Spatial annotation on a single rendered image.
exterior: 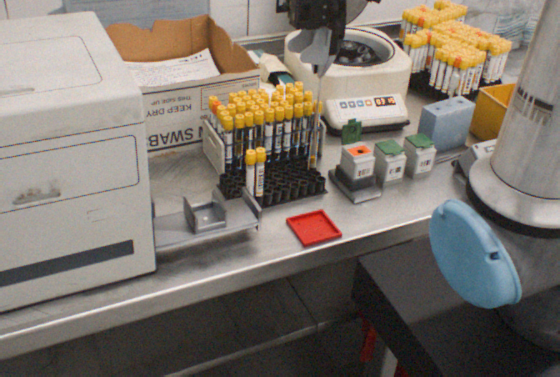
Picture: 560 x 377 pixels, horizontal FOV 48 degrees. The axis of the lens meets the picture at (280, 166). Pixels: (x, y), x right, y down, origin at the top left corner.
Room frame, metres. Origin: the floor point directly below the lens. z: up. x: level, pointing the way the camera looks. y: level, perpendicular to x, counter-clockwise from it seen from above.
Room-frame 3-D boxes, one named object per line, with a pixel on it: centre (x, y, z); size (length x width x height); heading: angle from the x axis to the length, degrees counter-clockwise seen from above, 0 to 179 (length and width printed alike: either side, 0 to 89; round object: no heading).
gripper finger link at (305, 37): (0.92, -0.03, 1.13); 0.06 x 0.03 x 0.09; 118
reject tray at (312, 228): (0.78, -0.06, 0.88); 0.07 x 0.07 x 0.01; 27
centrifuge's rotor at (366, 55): (1.25, -0.13, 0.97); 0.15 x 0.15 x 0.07
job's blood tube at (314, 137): (0.92, -0.06, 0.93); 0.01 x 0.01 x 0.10; 28
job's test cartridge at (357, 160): (0.91, -0.13, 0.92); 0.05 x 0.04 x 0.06; 30
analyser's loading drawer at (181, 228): (0.73, 0.13, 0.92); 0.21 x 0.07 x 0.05; 117
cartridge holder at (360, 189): (0.91, -0.13, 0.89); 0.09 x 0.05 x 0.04; 30
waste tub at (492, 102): (1.10, -0.47, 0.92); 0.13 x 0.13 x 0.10; 25
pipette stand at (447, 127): (1.05, -0.31, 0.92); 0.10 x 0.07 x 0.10; 124
